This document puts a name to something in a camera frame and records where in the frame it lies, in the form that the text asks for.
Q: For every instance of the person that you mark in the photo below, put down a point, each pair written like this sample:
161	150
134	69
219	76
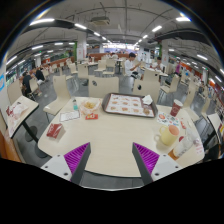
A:
40	75
26	81
130	66
157	64

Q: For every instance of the small red box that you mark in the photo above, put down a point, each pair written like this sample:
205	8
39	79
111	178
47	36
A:
54	130

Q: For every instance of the flat round red coaster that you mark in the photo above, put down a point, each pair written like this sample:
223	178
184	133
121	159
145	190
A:
181	138

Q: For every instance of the red-white paper tray liner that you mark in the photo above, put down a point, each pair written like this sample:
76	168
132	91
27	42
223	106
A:
16	111

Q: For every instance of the food wrapper with fries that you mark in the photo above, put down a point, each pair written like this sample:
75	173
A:
89	106

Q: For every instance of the colourful sticker leaflet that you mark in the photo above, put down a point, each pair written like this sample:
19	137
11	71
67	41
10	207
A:
166	119

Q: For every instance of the red paper cup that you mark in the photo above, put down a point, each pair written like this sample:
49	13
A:
176	108

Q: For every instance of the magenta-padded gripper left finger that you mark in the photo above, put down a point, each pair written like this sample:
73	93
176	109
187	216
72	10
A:
76	156

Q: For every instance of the brown food tray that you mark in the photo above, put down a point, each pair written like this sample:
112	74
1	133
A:
126	105

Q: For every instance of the ceiling air conditioner unit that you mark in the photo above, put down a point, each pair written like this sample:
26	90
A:
100	21

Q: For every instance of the group of beige chairs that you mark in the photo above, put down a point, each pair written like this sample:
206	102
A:
82	70

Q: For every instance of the white paper card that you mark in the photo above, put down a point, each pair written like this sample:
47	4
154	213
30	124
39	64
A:
69	115

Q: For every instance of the crumpled white napkin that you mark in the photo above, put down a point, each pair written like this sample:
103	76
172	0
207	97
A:
147	99

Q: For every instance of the beige table black edge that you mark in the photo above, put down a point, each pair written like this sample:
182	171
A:
213	121
25	110

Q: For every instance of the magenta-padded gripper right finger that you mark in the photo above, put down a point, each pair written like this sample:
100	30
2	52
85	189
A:
146	156

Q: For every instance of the red ketchup packet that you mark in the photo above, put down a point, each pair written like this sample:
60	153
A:
91	116

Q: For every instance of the yellow mug pink inside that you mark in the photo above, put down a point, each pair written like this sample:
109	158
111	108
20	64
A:
168	136

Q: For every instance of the small teal bottle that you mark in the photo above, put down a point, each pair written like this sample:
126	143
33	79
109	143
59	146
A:
75	105

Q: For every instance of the group of ceiling lights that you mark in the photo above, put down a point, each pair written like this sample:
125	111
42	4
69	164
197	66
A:
41	21

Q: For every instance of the white notice red print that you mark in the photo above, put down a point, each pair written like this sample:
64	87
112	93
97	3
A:
199	148

